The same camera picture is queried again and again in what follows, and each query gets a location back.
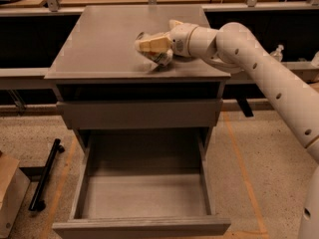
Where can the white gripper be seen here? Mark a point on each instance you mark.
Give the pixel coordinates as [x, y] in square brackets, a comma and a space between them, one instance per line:
[178, 39]

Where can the silver green soda can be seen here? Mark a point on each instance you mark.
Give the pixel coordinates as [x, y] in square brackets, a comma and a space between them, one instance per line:
[162, 59]

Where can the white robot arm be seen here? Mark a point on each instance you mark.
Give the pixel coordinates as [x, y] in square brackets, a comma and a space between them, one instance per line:
[233, 48]

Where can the grey drawer cabinet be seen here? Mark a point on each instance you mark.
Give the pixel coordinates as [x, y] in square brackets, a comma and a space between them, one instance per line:
[105, 67]

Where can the closed grey top drawer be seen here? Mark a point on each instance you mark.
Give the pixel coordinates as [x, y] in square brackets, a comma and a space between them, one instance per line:
[140, 114]

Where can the open grey middle drawer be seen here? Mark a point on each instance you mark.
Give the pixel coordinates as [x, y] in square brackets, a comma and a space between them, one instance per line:
[143, 184]

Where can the clear sanitizer pump bottle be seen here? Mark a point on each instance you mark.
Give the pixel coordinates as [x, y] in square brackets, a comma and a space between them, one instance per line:
[277, 53]

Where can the black metal bar stand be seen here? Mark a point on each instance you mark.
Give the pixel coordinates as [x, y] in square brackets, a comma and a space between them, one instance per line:
[37, 204]

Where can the brown cardboard box left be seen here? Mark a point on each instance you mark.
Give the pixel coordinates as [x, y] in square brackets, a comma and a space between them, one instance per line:
[13, 186]

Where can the grey metal rail frame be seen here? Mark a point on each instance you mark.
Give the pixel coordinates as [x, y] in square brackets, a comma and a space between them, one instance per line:
[31, 41]

